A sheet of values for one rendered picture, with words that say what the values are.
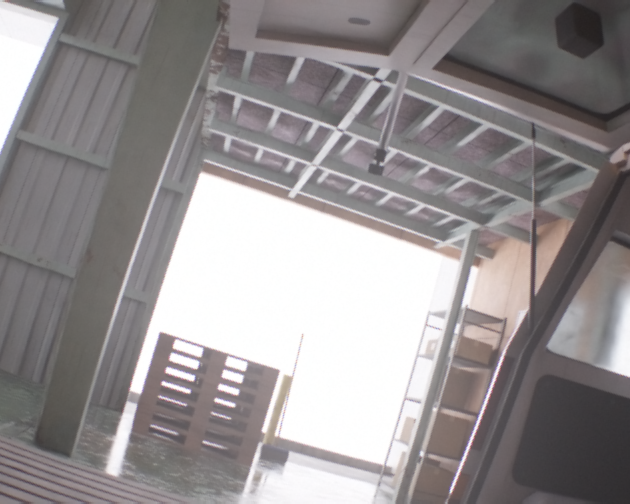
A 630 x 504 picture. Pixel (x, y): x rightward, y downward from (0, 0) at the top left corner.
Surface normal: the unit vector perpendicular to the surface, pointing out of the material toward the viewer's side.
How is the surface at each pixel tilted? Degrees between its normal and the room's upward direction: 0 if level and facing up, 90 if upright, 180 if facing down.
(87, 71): 90
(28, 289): 90
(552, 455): 90
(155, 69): 90
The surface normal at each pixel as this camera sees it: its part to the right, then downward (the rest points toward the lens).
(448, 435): 0.20, -0.13
